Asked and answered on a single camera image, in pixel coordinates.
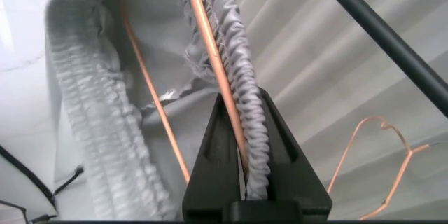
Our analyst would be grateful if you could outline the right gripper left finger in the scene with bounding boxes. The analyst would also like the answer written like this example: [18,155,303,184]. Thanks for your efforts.
[181,92,246,223]

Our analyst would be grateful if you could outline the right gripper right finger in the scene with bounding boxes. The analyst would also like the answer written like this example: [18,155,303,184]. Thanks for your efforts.
[259,87,333,223]

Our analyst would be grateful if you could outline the pink clothes hanger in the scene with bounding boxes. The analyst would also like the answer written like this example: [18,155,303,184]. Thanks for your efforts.
[107,0,250,185]
[326,115,432,221]

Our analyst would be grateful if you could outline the pale grey shorts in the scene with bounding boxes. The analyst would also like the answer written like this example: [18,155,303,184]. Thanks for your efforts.
[44,0,272,222]

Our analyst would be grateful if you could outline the black clothes rack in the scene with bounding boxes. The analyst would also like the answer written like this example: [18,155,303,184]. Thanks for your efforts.
[309,0,448,119]

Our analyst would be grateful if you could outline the white curtain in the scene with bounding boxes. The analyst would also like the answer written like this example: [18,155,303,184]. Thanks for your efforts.
[223,0,448,222]

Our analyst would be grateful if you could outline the black cable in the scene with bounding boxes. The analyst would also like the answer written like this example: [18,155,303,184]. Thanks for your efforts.
[0,144,59,209]

